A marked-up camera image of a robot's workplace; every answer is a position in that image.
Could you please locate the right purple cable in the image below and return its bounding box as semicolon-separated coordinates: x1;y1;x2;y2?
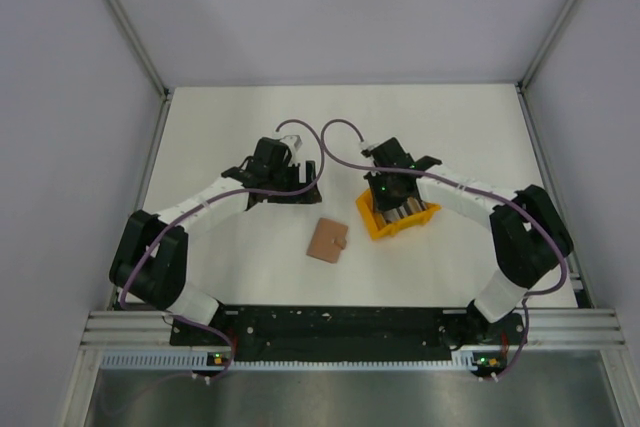
320;119;571;298

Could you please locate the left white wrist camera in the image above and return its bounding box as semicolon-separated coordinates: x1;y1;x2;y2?
274;133;303;155

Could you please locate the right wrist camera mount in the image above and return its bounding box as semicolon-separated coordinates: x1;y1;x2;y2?
359;141;377;157

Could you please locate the yellow plastic bin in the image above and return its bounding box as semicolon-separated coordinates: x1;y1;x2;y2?
356;190;441;241

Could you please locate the stack of striped cards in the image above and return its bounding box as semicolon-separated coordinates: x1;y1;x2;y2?
382;198;426;224

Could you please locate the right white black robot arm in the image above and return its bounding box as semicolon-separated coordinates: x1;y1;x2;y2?
361;137;573;343

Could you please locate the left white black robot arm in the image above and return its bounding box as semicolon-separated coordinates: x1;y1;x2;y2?
109;135;322;344

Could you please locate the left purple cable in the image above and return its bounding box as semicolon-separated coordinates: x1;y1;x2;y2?
118;119;321;311

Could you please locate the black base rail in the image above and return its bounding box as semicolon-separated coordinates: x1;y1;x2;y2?
170;305;524;362

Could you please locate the white slotted cable duct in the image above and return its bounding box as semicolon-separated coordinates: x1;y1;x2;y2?
102;349;481;373

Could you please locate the tan leather card holder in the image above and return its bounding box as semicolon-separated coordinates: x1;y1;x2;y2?
306;217;349;264

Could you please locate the purple cable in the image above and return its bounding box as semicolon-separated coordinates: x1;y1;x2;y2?
320;119;571;298
118;119;321;311

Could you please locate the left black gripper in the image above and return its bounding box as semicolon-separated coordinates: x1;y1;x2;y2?
267;160;320;204

